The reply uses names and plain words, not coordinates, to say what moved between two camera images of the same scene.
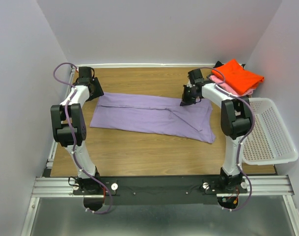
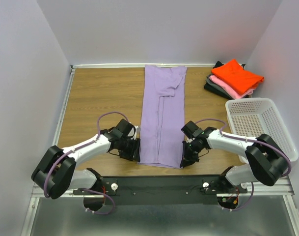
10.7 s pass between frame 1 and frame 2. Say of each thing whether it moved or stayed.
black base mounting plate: stayed
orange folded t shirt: stayed
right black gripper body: moved
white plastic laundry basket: stayed
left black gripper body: moved
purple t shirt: moved
